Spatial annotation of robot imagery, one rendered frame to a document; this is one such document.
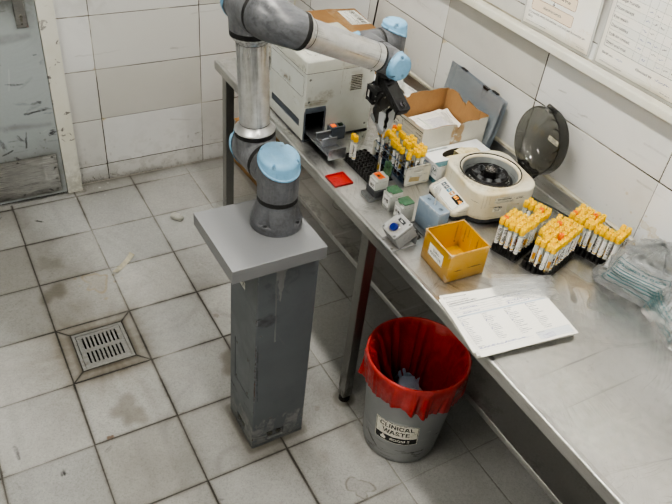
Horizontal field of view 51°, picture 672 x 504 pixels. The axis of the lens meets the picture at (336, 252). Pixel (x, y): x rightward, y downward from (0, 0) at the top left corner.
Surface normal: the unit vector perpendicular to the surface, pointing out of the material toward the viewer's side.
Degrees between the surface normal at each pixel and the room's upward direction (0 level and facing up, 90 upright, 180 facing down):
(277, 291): 90
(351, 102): 90
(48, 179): 90
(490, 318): 1
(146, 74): 90
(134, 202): 0
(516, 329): 0
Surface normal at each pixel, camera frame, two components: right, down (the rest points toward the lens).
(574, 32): -0.87, 0.29
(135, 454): 0.10, -0.77
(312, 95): 0.49, 0.58
